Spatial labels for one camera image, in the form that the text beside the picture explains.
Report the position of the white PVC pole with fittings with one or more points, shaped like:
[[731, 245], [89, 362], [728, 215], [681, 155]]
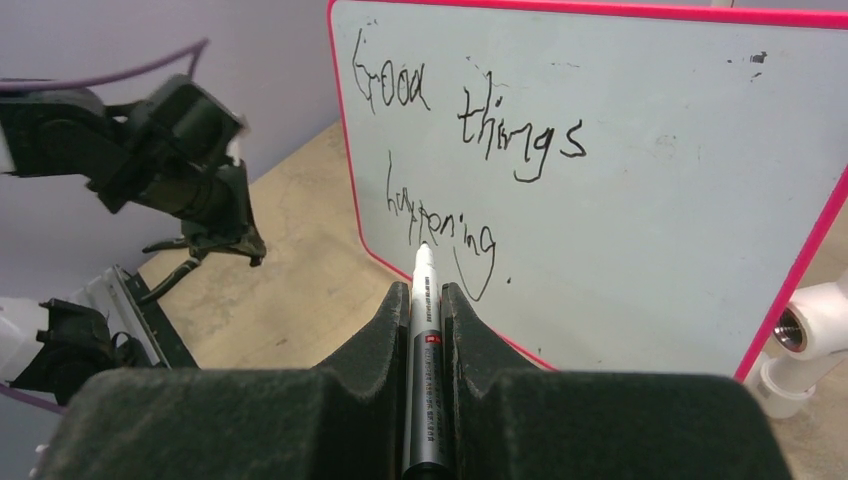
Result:
[[812, 332]]

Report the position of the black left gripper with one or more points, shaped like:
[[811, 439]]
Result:
[[222, 221]]

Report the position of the pink-framed whiteboard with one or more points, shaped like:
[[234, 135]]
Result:
[[616, 187]]

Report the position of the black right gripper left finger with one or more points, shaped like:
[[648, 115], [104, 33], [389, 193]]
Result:
[[339, 419]]

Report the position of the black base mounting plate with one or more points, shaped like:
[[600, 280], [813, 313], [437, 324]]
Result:
[[163, 345]]

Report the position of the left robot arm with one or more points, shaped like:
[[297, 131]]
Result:
[[175, 152]]

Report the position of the aluminium frame rail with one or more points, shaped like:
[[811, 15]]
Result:
[[129, 332]]

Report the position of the black white marker pen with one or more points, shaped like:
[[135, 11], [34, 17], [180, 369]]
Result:
[[426, 443]]

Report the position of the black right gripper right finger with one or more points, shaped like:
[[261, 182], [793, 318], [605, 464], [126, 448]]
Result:
[[514, 420]]

